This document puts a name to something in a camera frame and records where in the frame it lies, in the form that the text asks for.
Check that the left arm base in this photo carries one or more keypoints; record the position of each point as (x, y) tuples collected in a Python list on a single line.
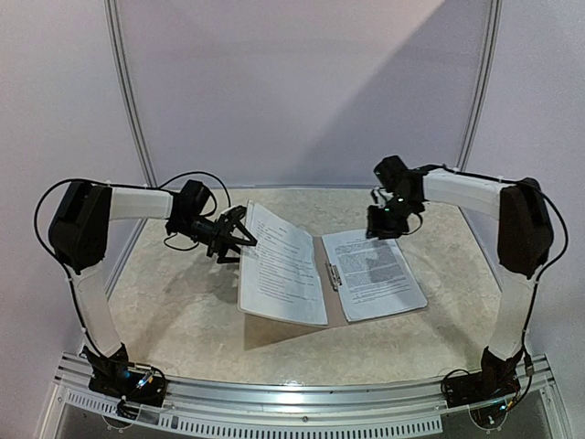
[(116, 376)]

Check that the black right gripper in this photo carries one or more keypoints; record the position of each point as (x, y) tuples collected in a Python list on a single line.
[(381, 224)]

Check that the metal folder clip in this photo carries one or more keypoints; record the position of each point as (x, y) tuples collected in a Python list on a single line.
[(333, 276)]

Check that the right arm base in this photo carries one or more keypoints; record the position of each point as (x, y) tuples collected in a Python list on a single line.
[(496, 379)]

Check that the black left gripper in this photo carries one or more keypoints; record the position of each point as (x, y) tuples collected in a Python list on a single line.
[(219, 238)]

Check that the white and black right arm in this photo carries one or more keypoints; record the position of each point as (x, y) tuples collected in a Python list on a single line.
[(524, 230)]

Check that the aluminium front rail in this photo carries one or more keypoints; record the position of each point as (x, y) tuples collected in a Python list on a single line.
[(209, 409)]

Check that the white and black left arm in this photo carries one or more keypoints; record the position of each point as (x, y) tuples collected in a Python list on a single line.
[(78, 236)]

